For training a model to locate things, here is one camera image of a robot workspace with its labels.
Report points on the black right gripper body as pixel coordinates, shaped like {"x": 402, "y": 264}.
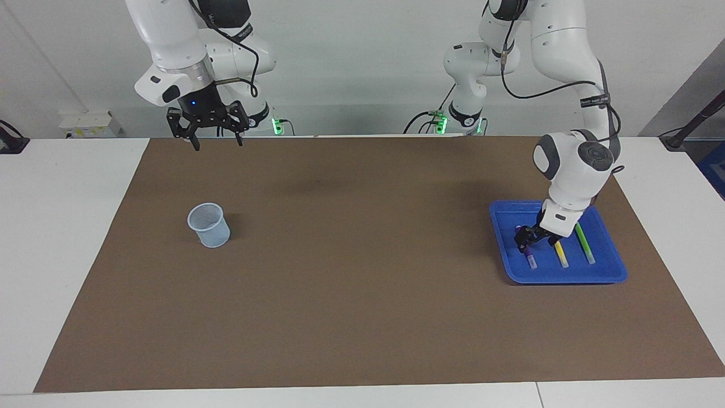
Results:
{"x": 204, "y": 107}

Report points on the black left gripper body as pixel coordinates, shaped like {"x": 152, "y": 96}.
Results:
{"x": 541, "y": 233}

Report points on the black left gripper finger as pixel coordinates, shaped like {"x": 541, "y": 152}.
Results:
{"x": 524, "y": 238}
{"x": 554, "y": 242}

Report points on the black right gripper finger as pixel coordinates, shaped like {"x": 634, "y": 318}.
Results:
{"x": 238, "y": 119}
{"x": 178, "y": 124}

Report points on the yellow pen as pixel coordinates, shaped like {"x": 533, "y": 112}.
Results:
{"x": 562, "y": 256}

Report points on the purple pen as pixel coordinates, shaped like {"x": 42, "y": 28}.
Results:
{"x": 531, "y": 260}

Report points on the green pen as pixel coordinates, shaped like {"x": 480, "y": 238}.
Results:
{"x": 586, "y": 249}

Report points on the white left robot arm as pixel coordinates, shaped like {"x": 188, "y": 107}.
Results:
{"x": 566, "y": 51}

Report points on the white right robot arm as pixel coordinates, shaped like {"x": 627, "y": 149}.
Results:
{"x": 170, "y": 34}

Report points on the blue plastic tray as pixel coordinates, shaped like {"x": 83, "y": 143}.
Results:
{"x": 510, "y": 266}

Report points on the white power strip box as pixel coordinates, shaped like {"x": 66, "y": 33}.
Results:
{"x": 85, "y": 124}

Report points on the translucent plastic cup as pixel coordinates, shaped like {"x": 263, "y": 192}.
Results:
{"x": 212, "y": 235}

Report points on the black stand pole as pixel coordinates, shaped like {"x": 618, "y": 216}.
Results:
{"x": 674, "y": 140}

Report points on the brown table mat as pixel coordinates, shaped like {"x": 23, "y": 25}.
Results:
{"x": 362, "y": 294}

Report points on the blue crate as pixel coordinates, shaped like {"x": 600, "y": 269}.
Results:
{"x": 715, "y": 170}

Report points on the black clamp mount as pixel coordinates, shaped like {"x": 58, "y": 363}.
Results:
{"x": 11, "y": 144}

